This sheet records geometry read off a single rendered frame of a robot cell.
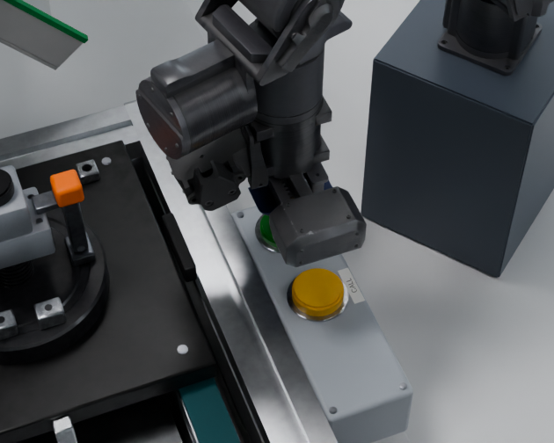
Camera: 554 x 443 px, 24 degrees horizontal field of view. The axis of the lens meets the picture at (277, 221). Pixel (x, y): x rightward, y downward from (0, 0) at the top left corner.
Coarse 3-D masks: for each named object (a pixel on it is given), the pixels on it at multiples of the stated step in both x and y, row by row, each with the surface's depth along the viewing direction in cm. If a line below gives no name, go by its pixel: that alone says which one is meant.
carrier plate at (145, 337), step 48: (96, 192) 105; (144, 192) 105; (144, 240) 102; (144, 288) 99; (96, 336) 96; (144, 336) 96; (192, 336) 96; (0, 384) 93; (48, 384) 93; (96, 384) 93; (144, 384) 93; (192, 384) 96; (0, 432) 91
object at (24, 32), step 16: (0, 0) 104; (16, 0) 104; (32, 0) 114; (48, 0) 116; (0, 16) 105; (16, 16) 106; (32, 16) 106; (48, 16) 107; (0, 32) 107; (16, 32) 107; (32, 32) 107; (48, 32) 108; (64, 32) 108; (80, 32) 109; (16, 48) 108; (32, 48) 109; (48, 48) 109; (64, 48) 109; (48, 64) 110
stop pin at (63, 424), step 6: (54, 420) 92; (60, 420) 92; (66, 420) 92; (54, 426) 92; (60, 426) 92; (66, 426) 92; (72, 426) 92; (60, 432) 92; (66, 432) 92; (72, 432) 92; (60, 438) 92; (66, 438) 92; (72, 438) 93
